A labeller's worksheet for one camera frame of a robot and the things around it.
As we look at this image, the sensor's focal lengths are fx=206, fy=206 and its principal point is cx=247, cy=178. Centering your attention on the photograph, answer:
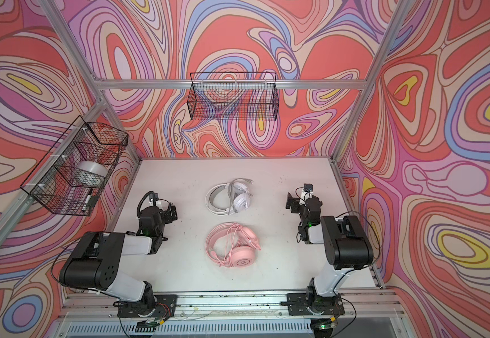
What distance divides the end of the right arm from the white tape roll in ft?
2.39

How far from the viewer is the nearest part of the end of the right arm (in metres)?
0.74

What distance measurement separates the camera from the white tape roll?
714 mm
